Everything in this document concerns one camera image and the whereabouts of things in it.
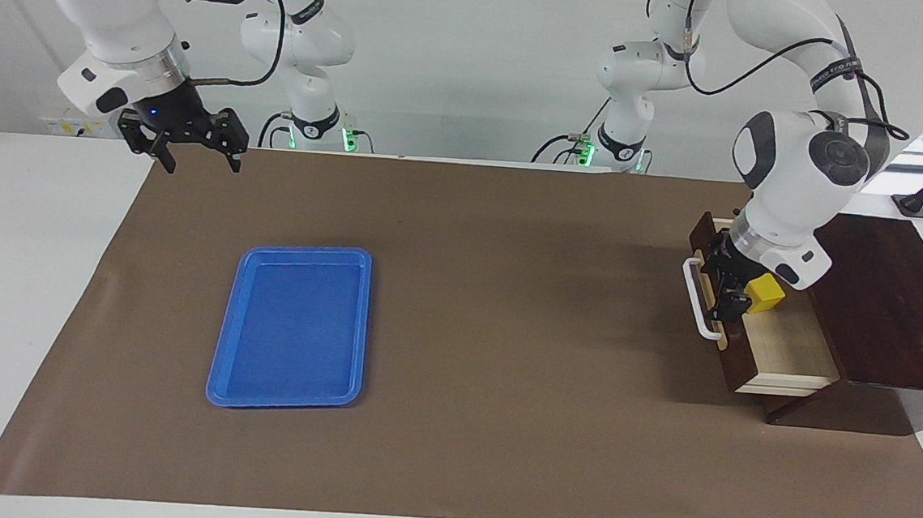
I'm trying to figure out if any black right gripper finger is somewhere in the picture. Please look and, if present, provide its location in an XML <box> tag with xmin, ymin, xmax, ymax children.
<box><xmin>219</xmin><ymin>140</ymin><xmax>250</xmax><ymax>175</ymax></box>
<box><xmin>149</xmin><ymin>138</ymin><xmax>181</xmax><ymax>174</ymax></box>

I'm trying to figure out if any yellow cube block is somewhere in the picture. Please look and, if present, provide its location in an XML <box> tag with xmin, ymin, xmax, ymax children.
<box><xmin>744</xmin><ymin>271</ymin><xmax>788</xmax><ymax>317</ymax></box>

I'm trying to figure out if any black left base cable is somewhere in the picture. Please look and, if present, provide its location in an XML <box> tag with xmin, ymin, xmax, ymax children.
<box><xmin>531</xmin><ymin>93</ymin><xmax>613</xmax><ymax>169</ymax></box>

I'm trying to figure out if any black right base cable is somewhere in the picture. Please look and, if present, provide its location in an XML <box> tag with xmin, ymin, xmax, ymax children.
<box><xmin>256</xmin><ymin>109</ymin><xmax>294</xmax><ymax>150</ymax></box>

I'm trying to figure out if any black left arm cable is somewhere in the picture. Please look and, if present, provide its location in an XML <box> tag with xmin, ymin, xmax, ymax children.
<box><xmin>676</xmin><ymin>0</ymin><xmax>921</xmax><ymax>173</ymax></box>

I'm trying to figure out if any blue plastic tray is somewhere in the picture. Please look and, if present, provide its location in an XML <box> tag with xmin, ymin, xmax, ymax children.
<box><xmin>204</xmin><ymin>238</ymin><xmax>374</xmax><ymax>417</ymax></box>

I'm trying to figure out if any white drawer handle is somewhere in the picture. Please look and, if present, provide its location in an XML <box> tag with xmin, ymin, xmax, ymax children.
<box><xmin>677</xmin><ymin>256</ymin><xmax>733</xmax><ymax>343</ymax></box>

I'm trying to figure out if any black base cable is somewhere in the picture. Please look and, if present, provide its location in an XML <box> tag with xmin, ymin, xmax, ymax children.
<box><xmin>256</xmin><ymin>109</ymin><xmax>294</xmax><ymax>150</ymax></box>
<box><xmin>531</xmin><ymin>93</ymin><xmax>613</xmax><ymax>169</ymax></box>

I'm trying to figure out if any dark wooden drawer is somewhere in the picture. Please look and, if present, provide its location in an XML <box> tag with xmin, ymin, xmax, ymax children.
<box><xmin>674</xmin><ymin>210</ymin><xmax>853</xmax><ymax>401</ymax></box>

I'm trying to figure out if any brown paper table mat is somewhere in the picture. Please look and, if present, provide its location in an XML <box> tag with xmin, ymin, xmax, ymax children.
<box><xmin>0</xmin><ymin>129</ymin><xmax>923</xmax><ymax>518</ymax></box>

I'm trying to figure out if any dark wooden drawer cabinet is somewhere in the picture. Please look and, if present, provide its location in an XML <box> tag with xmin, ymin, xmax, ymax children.
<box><xmin>747</xmin><ymin>205</ymin><xmax>923</xmax><ymax>439</ymax></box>

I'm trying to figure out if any white wall socket box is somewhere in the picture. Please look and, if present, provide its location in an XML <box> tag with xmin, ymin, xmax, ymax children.
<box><xmin>40</xmin><ymin>116</ymin><xmax>126</xmax><ymax>140</ymax></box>

